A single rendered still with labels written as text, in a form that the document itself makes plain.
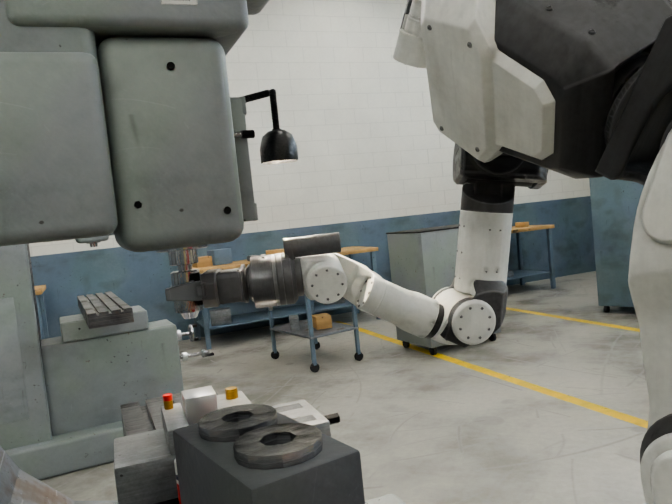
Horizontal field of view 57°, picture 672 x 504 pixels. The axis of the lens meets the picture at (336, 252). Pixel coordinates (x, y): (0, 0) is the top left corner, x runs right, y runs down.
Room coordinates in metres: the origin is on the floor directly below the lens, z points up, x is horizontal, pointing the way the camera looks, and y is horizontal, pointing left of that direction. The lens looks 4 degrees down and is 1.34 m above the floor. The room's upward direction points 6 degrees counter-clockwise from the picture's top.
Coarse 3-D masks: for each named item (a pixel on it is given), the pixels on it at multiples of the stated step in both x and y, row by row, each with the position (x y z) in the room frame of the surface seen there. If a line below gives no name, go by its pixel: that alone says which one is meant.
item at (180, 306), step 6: (198, 276) 1.02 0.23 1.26; (174, 282) 1.00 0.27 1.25; (180, 282) 1.00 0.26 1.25; (186, 282) 1.00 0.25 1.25; (174, 306) 1.01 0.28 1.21; (180, 306) 1.00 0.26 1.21; (186, 306) 1.00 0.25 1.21; (192, 306) 1.00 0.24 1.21; (198, 306) 1.01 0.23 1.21; (180, 312) 1.00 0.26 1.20; (186, 312) 1.00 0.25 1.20
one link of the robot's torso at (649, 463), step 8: (656, 440) 0.66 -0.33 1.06; (664, 440) 0.65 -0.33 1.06; (648, 448) 0.66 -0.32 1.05; (656, 448) 0.66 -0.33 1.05; (664, 448) 0.65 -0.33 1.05; (648, 456) 0.66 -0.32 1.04; (656, 456) 0.66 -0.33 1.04; (664, 456) 0.64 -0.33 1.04; (648, 464) 0.66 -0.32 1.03; (656, 464) 0.65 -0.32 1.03; (664, 464) 0.64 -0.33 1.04; (640, 472) 0.67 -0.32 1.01; (648, 472) 0.66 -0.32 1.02; (656, 472) 0.65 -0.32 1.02; (664, 472) 0.64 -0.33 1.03; (648, 480) 0.66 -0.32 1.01; (656, 480) 0.65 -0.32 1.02; (664, 480) 0.64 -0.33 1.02; (648, 488) 0.67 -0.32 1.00; (656, 488) 0.65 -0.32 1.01; (664, 488) 0.64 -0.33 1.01; (648, 496) 0.67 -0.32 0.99; (656, 496) 0.65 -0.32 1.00; (664, 496) 0.64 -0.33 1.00
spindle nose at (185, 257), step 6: (168, 252) 1.01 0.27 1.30; (174, 252) 1.00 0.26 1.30; (180, 252) 1.00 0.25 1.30; (186, 252) 1.00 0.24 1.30; (192, 252) 1.01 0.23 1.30; (174, 258) 1.00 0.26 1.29; (180, 258) 1.00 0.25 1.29; (186, 258) 1.00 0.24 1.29; (192, 258) 1.01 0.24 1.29; (174, 264) 1.00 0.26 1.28; (180, 264) 1.00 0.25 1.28; (186, 264) 1.00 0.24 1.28
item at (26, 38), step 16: (0, 0) 0.84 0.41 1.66; (0, 16) 0.84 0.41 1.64; (0, 32) 0.84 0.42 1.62; (16, 32) 0.84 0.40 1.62; (32, 32) 0.85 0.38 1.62; (48, 32) 0.86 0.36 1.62; (64, 32) 0.87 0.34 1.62; (80, 32) 0.87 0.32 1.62; (0, 48) 0.84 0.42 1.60; (16, 48) 0.84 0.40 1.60; (32, 48) 0.85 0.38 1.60; (48, 48) 0.86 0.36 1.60; (64, 48) 0.87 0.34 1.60; (80, 48) 0.87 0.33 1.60
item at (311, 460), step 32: (224, 416) 0.70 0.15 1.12; (256, 416) 0.69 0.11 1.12; (192, 448) 0.65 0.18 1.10; (224, 448) 0.63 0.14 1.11; (256, 448) 0.59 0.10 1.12; (288, 448) 0.58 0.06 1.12; (320, 448) 0.60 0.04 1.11; (352, 448) 0.60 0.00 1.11; (192, 480) 0.66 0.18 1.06; (224, 480) 0.58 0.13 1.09; (256, 480) 0.54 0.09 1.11; (288, 480) 0.55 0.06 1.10; (320, 480) 0.56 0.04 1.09; (352, 480) 0.58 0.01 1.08
